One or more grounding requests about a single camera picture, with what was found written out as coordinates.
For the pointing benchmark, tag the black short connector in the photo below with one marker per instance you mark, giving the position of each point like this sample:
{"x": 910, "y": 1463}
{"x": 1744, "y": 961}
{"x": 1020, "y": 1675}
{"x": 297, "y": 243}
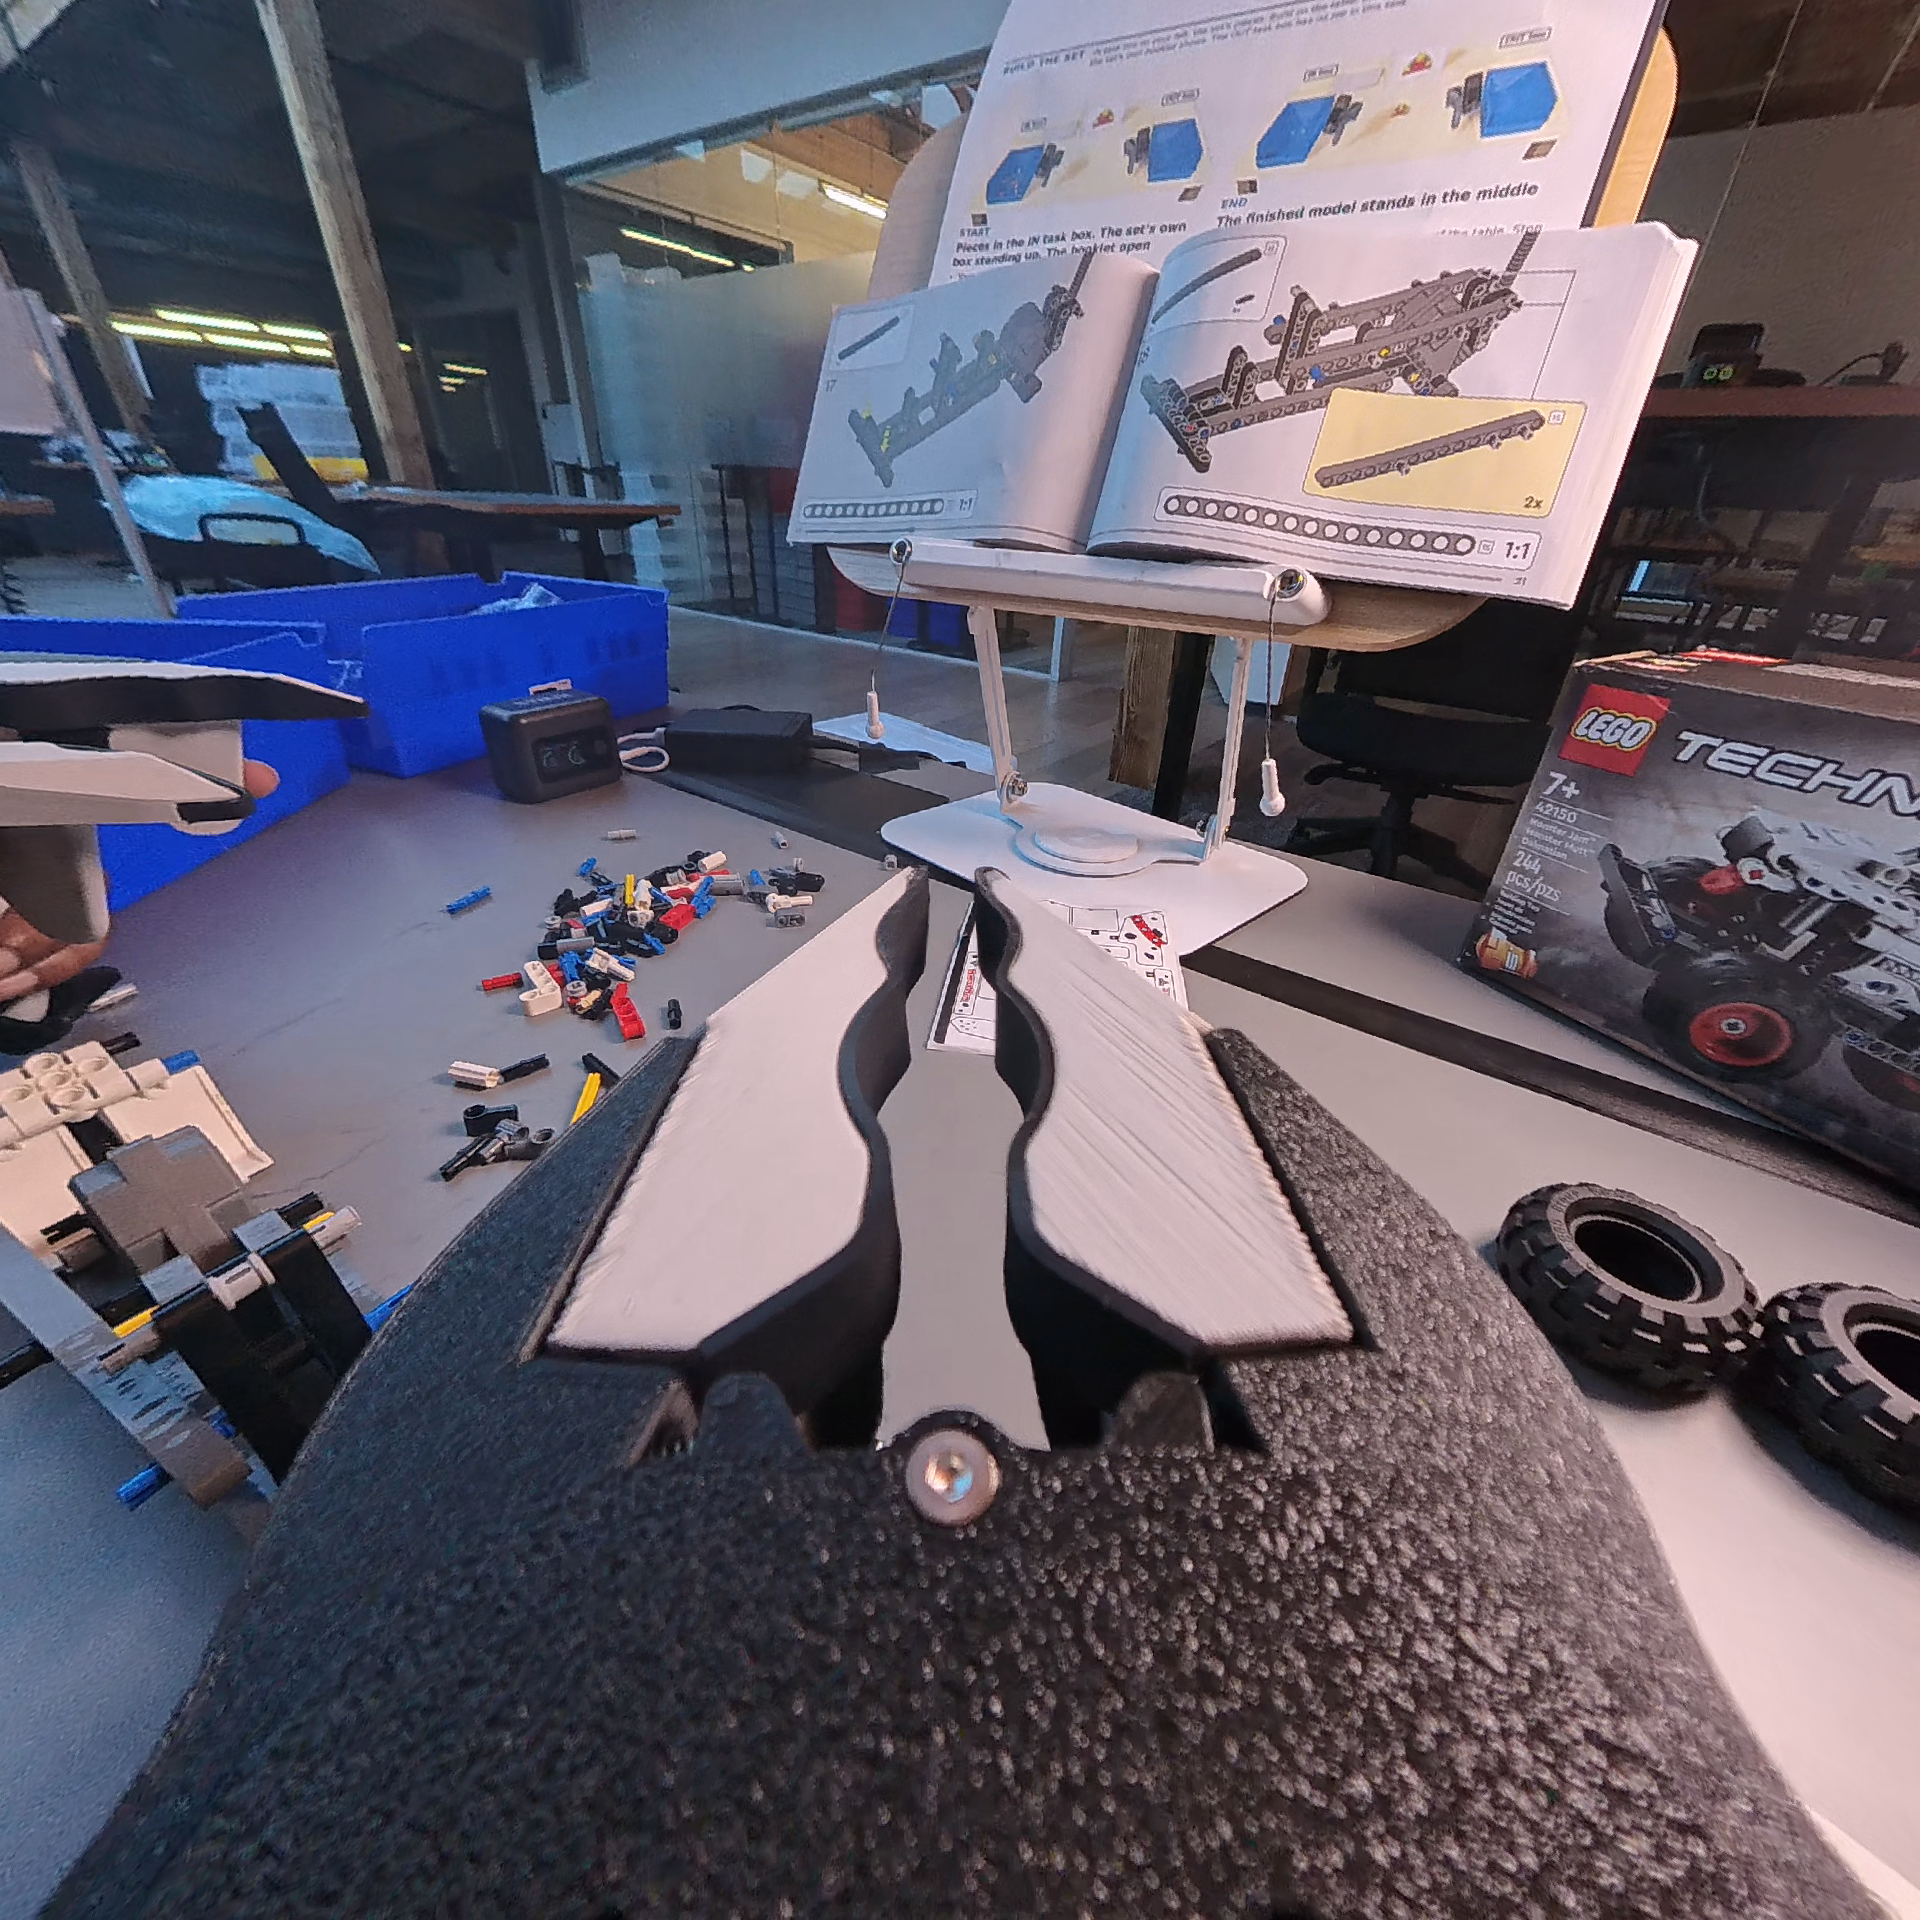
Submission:
{"x": 486, "y": 1118}

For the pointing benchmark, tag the wooden post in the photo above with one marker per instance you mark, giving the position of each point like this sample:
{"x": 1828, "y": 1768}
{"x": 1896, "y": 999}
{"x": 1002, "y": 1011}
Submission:
{"x": 346, "y": 224}

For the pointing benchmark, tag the black toy truck chassis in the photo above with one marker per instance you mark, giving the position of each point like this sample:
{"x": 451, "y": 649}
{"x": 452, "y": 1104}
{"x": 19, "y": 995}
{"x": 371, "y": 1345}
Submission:
{"x": 165, "y": 1201}

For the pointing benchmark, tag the grey desk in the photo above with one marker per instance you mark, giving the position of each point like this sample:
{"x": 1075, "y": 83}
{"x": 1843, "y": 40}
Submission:
{"x": 1724, "y": 1575}

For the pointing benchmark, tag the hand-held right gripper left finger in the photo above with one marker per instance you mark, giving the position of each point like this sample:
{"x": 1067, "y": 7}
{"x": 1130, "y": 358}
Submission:
{"x": 720, "y": 1201}

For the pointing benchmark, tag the black adapter box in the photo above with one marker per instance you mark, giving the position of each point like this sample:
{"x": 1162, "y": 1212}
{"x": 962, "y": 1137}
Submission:
{"x": 547, "y": 747}

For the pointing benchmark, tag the toy truck set box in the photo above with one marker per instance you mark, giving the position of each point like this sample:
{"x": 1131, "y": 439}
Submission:
{"x": 1724, "y": 840}

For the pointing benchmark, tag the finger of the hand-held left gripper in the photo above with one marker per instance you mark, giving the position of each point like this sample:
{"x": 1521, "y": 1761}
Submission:
{"x": 149, "y": 691}
{"x": 89, "y": 782}

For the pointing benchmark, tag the black flat case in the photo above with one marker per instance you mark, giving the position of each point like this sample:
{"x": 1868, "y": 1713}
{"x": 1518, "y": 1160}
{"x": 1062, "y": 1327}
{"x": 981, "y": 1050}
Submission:
{"x": 840, "y": 787}

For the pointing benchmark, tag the black rubber tyre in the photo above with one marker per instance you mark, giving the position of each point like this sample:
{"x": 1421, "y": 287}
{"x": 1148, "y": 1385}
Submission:
{"x": 1627, "y": 1289}
{"x": 1851, "y": 1387}

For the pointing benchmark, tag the black power brick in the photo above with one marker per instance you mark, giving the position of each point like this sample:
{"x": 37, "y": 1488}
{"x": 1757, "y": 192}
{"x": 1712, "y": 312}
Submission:
{"x": 739, "y": 738}

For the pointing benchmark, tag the yellow axle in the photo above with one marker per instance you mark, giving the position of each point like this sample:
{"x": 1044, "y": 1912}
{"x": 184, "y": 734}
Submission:
{"x": 590, "y": 1098}

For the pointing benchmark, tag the printed instruction sheet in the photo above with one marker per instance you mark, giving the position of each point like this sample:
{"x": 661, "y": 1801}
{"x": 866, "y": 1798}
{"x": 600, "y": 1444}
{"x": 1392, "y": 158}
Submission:
{"x": 1276, "y": 120}

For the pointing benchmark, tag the white book stand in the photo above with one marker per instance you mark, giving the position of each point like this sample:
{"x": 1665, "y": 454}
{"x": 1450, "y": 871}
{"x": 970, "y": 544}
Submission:
{"x": 1094, "y": 856}

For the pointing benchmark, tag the pile of assorted small bricks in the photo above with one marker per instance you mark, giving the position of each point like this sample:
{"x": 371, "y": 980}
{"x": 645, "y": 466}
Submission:
{"x": 645, "y": 915}

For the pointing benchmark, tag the blue plastic bin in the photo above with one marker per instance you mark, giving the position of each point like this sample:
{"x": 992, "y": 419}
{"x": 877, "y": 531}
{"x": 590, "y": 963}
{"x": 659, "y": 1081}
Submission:
{"x": 225, "y": 779}
{"x": 451, "y": 675}

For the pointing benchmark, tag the person's left hand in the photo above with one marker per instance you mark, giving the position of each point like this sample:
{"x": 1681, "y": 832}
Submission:
{"x": 37, "y": 953}

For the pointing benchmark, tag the black device with green lights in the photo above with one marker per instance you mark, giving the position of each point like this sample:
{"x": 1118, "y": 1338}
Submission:
{"x": 1721, "y": 360}

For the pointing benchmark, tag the open instruction booklet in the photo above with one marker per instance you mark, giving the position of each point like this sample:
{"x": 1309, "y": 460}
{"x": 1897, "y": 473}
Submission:
{"x": 973, "y": 388}

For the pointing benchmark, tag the clear plastic bags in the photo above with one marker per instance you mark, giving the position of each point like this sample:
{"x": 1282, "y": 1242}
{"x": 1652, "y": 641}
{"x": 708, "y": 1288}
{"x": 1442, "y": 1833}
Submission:
{"x": 516, "y": 598}

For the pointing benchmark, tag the wall of small parts drawers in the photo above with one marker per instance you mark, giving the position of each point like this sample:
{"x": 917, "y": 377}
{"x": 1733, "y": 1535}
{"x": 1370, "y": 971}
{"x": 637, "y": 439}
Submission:
{"x": 900, "y": 615}

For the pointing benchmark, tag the grey elbow connector with pin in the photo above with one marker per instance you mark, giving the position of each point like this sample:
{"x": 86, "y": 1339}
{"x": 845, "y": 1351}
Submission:
{"x": 504, "y": 1148}

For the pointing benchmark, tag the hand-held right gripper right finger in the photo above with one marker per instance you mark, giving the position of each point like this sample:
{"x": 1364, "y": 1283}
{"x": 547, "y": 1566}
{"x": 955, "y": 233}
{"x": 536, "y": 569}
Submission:
{"x": 1170, "y": 1201}

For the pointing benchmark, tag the wooden table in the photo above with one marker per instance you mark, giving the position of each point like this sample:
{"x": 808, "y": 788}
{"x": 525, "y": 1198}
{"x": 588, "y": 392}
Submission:
{"x": 1769, "y": 403}
{"x": 493, "y": 510}

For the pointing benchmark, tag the sticker sheet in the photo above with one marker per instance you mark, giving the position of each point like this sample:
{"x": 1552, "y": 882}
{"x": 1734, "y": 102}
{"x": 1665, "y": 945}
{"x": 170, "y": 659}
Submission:
{"x": 1148, "y": 937}

